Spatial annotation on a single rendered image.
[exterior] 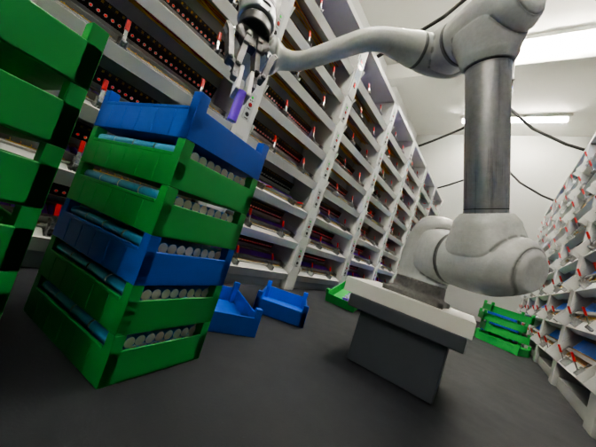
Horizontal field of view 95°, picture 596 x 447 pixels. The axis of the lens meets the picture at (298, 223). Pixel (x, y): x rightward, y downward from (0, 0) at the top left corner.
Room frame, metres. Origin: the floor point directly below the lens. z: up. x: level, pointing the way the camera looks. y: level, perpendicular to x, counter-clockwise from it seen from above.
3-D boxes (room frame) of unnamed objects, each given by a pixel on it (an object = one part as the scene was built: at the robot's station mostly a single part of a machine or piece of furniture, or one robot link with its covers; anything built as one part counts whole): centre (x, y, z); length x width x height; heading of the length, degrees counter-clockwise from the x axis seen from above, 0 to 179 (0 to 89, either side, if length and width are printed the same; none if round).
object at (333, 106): (1.76, 0.01, 0.85); 0.20 x 0.09 x 1.70; 53
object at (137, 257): (0.58, 0.29, 0.20); 0.30 x 0.20 x 0.08; 61
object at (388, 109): (2.32, -0.41, 0.85); 0.20 x 0.09 x 1.70; 53
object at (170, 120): (0.58, 0.29, 0.44); 0.30 x 0.20 x 0.08; 61
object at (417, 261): (0.89, -0.45, 0.41); 0.18 x 0.16 x 0.22; 16
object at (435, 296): (0.92, -0.46, 0.27); 0.22 x 0.18 x 0.06; 142
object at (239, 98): (0.53, 0.19, 0.52); 0.02 x 0.02 x 0.06
